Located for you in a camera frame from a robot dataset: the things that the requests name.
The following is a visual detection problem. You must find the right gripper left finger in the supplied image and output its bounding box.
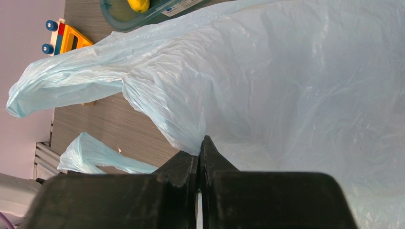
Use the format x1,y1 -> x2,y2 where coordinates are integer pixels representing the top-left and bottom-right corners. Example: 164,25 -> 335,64
22,151 -> 198,229

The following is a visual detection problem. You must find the tan wooden cube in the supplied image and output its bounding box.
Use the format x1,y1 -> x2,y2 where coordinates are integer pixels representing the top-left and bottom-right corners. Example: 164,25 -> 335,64
81,101 -> 95,106

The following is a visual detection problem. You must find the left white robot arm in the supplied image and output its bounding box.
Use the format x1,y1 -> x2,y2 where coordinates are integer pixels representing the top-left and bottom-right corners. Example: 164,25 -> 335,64
0,173 -> 42,217

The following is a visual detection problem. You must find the light blue plastic bag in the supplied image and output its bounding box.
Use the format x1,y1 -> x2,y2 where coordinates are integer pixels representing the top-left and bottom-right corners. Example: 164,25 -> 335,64
6,0 -> 405,229

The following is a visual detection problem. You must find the teal plastic fruit container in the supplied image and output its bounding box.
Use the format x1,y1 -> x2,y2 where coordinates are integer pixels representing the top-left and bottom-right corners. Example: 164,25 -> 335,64
99,0 -> 209,31

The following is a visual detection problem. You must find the orange yellow toy truck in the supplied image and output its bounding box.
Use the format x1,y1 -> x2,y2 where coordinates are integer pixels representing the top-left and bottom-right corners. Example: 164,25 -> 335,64
42,19 -> 94,56

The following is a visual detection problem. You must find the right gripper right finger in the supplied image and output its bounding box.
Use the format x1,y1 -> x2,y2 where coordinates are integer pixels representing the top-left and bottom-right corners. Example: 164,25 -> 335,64
200,136 -> 357,229

